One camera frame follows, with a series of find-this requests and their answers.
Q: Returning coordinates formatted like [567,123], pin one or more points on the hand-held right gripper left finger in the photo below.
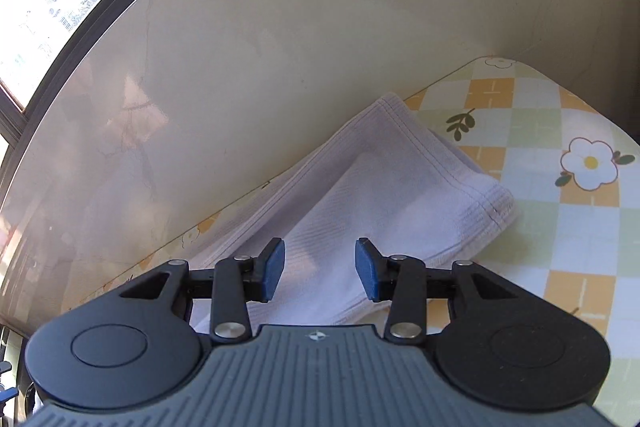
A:
[274,269]

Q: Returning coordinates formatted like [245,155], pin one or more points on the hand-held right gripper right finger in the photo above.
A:
[366,269]

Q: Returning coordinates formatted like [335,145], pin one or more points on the pale lilac ribbed pants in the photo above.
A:
[380,187]

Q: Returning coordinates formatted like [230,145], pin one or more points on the floral checked tablecloth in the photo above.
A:
[550,232]

